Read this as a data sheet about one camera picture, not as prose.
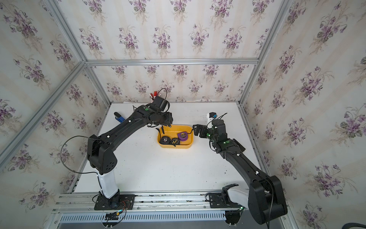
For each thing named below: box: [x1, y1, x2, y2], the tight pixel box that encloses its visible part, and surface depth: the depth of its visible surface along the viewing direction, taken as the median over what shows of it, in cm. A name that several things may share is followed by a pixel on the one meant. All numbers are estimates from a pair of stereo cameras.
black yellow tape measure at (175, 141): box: [171, 137, 181, 147], surface depth 95 cm
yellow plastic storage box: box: [157, 124, 194, 149], surface depth 96 cm
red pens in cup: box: [149, 90, 160, 99], surface depth 113 cm
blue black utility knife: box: [113, 111, 126, 124], surface depth 109 cm
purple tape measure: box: [177, 131, 189, 142], surface depth 97 cm
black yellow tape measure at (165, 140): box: [159, 135, 172, 145], surface depth 95 cm
